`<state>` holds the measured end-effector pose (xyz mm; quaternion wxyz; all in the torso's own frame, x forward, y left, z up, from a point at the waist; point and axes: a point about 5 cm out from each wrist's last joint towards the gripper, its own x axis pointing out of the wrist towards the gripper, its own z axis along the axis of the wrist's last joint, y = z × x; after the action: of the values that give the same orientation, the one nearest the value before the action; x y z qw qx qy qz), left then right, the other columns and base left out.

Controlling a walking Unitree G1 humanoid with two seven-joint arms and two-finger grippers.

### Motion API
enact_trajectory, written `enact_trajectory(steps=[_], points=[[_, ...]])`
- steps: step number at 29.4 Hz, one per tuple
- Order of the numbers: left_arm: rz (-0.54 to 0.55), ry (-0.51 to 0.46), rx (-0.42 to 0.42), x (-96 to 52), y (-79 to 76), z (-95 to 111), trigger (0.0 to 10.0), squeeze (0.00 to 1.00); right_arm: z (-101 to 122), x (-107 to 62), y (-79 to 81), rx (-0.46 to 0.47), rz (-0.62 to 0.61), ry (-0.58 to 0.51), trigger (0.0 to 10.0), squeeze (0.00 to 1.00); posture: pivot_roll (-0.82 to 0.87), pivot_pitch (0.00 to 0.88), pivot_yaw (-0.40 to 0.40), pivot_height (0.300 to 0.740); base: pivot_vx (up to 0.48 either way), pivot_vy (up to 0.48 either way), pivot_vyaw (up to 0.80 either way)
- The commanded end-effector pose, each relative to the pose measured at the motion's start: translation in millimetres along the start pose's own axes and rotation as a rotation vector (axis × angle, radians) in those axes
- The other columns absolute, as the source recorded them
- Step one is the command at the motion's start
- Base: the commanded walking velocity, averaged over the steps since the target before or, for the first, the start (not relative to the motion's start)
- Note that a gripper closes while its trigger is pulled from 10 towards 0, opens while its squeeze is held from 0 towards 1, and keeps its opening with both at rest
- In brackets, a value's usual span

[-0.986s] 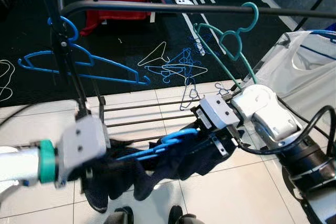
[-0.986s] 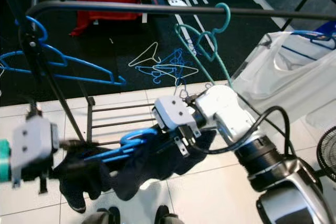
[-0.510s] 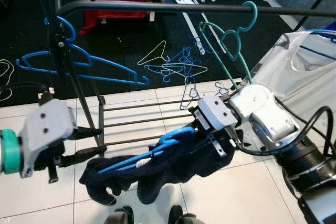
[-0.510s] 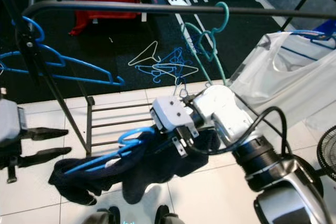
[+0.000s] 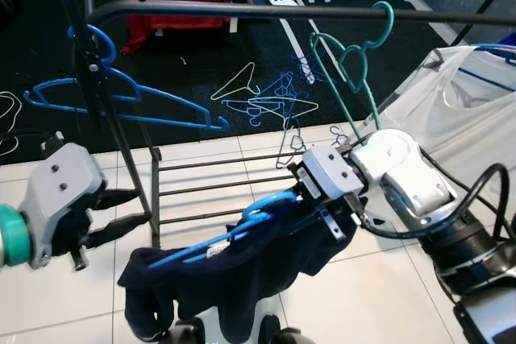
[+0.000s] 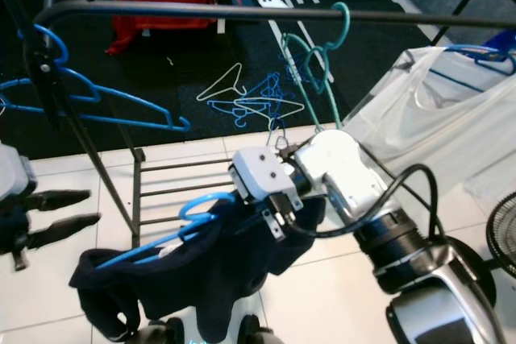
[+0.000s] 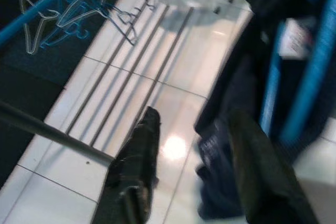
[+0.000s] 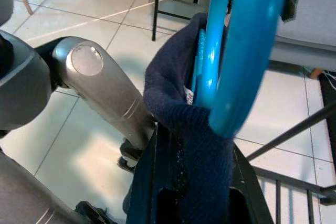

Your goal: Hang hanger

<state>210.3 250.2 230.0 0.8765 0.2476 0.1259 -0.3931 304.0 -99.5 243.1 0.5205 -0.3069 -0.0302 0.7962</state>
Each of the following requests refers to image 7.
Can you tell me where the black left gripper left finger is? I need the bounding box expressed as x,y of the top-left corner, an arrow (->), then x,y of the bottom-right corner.
91,105 -> 161,224

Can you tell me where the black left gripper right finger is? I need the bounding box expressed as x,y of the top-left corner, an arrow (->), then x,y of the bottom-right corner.
227,108 -> 327,224

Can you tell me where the navy blue shirt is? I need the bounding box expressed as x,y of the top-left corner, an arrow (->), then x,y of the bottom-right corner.
193,0 -> 336,221

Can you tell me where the blue plastic hanger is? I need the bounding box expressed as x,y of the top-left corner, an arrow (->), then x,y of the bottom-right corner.
258,0 -> 336,145
0,0 -> 89,50

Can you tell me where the blue wire hanger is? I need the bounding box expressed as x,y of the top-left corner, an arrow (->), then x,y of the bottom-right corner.
39,0 -> 140,46

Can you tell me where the white wire hanger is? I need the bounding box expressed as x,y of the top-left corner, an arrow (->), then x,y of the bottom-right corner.
19,0 -> 111,56

